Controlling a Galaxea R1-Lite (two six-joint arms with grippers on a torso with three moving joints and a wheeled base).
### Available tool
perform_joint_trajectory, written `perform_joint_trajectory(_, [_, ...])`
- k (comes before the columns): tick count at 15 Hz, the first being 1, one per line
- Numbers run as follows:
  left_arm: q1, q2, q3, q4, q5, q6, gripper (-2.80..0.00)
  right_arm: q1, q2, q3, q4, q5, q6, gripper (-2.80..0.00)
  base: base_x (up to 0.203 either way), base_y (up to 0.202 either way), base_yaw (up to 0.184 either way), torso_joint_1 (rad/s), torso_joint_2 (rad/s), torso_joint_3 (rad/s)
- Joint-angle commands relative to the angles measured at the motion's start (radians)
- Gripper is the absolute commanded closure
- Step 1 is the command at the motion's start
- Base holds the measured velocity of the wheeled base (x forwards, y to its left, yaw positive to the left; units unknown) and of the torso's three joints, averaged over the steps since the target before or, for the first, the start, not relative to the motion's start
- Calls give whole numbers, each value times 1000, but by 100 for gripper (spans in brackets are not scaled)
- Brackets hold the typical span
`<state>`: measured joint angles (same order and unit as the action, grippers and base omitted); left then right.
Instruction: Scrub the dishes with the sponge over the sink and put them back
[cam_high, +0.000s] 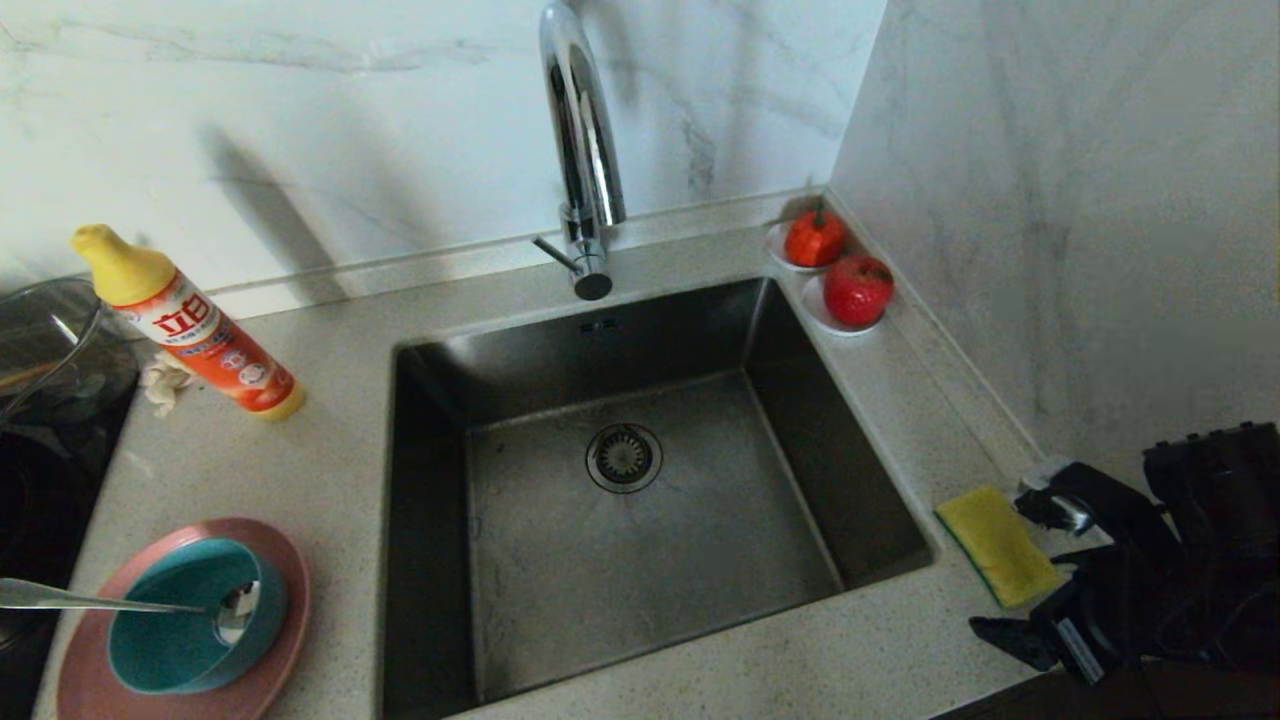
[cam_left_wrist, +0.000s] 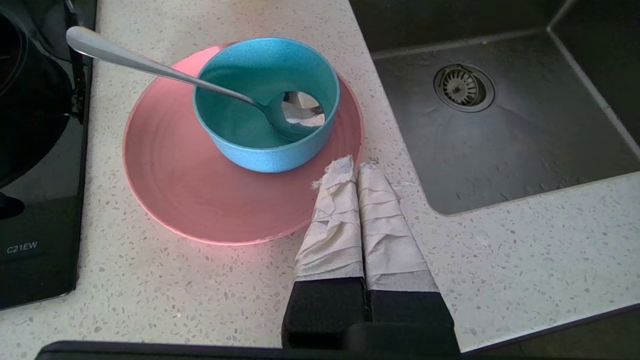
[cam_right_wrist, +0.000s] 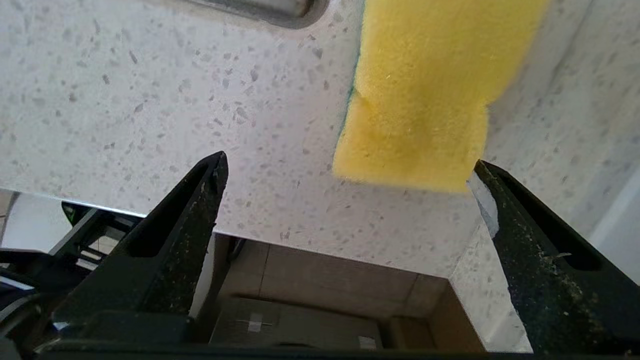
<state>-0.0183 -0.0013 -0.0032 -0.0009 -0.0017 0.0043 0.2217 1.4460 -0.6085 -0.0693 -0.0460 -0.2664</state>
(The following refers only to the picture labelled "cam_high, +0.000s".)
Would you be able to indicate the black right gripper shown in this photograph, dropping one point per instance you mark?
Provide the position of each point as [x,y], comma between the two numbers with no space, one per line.
[1150,630]

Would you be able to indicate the yellow green sponge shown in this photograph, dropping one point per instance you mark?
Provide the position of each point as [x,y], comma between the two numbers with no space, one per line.
[995,545]

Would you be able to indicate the orange dish soap bottle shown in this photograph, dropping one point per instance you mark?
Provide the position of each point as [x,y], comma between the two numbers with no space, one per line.
[200,333]

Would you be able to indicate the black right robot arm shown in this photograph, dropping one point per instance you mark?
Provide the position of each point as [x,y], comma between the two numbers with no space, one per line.
[1220,480]

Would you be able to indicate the stainless steel sink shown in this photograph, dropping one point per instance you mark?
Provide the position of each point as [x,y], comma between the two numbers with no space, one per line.
[650,580]

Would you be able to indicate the round sink drain strainer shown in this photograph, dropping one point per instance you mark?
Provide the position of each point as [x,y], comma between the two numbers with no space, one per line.
[623,458]

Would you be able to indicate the red apple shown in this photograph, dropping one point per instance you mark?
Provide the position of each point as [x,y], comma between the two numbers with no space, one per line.
[857,291]

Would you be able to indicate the small white dish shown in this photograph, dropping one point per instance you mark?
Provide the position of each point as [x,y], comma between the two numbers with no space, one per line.
[812,303]
[775,248]

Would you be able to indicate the red tomato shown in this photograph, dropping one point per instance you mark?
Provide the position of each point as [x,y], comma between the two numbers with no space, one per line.
[813,241]

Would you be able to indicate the chrome gooseneck faucet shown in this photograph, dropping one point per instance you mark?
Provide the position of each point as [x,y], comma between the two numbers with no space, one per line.
[580,120]

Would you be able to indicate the teal bowl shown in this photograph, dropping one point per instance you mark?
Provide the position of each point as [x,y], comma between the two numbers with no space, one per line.
[160,650]

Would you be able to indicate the crumpled white cloth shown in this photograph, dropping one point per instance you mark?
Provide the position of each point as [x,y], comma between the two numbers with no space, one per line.
[165,388]

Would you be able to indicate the pink plate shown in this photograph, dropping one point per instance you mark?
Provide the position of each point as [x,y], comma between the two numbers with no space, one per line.
[85,665]

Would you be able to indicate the metal spoon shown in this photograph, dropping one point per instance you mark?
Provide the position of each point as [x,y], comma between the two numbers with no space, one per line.
[60,598]

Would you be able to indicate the black stovetop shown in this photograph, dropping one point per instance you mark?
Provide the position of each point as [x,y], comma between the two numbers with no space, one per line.
[40,520]

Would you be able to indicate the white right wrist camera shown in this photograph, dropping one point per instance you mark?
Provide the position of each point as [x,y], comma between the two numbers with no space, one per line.
[1100,520]

